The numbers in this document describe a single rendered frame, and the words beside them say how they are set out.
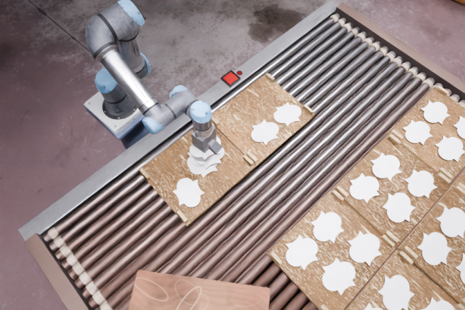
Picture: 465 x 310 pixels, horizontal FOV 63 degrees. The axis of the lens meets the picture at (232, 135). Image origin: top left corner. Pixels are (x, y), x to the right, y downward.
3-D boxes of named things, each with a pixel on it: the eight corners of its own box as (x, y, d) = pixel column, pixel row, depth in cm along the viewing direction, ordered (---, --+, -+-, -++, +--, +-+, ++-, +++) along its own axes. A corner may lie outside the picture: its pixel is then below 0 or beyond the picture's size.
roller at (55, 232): (45, 236, 164) (40, 234, 160) (333, 16, 229) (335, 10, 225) (51, 245, 162) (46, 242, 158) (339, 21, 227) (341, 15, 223)
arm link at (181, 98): (159, 96, 143) (177, 114, 139) (182, 79, 147) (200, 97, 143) (163, 107, 150) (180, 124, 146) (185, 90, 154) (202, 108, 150)
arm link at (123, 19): (114, 74, 189) (92, 8, 138) (138, 58, 194) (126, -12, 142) (129, 91, 188) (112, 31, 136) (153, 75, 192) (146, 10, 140)
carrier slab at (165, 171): (139, 171, 174) (138, 170, 173) (205, 120, 188) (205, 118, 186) (187, 227, 162) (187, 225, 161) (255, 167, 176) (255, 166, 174)
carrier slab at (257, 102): (207, 120, 188) (207, 117, 187) (265, 75, 202) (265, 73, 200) (256, 167, 176) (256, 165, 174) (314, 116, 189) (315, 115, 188)
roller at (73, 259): (63, 263, 159) (59, 260, 154) (352, 30, 224) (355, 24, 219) (69, 272, 157) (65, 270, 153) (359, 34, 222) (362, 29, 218)
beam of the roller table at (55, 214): (23, 232, 167) (17, 229, 161) (328, 7, 236) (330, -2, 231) (33, 247, 164) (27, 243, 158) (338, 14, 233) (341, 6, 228)
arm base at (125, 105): (99, 106, 195) (93, 95, 186) (120, 87, 200) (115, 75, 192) (120, 121, 190) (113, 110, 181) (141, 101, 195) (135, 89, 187)
